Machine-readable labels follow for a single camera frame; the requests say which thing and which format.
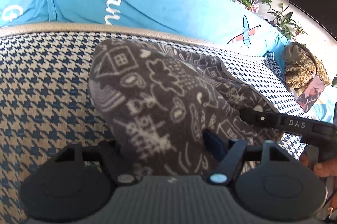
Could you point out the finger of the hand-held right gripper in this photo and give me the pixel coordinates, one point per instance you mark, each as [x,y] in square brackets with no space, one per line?
[260,118]

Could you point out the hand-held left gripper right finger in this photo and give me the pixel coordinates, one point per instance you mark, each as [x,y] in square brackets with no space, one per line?
[213,145]

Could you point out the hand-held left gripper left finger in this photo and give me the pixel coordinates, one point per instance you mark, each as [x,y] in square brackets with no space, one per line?
[108,154]

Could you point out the grey patterned zip jacket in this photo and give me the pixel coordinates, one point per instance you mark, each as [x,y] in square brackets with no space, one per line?
[163,97]

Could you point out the person's right hand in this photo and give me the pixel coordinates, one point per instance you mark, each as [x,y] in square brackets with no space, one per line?
[325,167]

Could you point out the phone with pink screen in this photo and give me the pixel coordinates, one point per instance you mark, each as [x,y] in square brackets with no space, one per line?
[310,93]

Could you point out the brown patterned cushion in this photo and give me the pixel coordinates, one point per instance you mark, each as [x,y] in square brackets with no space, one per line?
[302,66]

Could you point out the houndstooth sofa seat cover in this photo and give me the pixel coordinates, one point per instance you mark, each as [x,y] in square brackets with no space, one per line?
[47,87]

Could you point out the long-leaved potted plant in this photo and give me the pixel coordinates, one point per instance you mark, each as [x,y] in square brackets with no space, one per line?
[285,22]

